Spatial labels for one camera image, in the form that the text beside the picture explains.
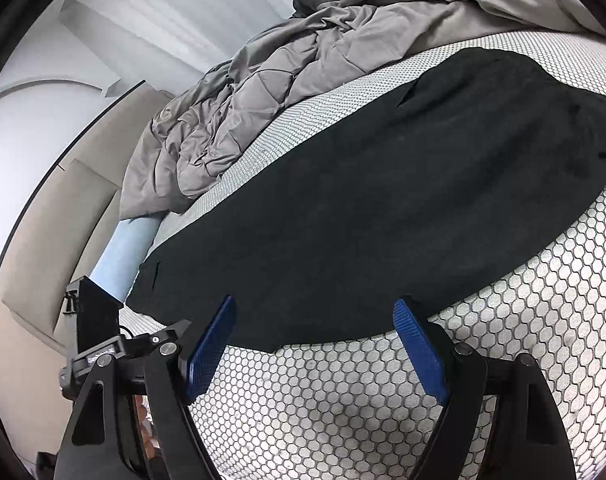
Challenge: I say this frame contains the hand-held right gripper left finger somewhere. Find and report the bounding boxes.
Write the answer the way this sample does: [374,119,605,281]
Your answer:
[53,295,236,480]

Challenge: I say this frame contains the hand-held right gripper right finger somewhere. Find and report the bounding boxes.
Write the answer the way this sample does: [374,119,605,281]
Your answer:
[393,297,578,480]

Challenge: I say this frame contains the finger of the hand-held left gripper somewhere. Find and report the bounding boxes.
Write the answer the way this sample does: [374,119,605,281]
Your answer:
[128,320,191,356]

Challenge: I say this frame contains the black pants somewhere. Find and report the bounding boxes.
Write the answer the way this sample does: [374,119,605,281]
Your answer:
[124,47,606,356]

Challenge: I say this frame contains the white honeycomb pattern mattress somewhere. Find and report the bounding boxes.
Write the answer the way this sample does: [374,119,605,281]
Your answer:
[118,25,606,480]

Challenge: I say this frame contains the grey quilted comforter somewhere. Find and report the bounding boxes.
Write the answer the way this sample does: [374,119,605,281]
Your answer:
[118,0,606,221]

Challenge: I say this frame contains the white curtain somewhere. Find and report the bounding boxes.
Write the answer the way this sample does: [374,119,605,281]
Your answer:
[60,0,304,98]

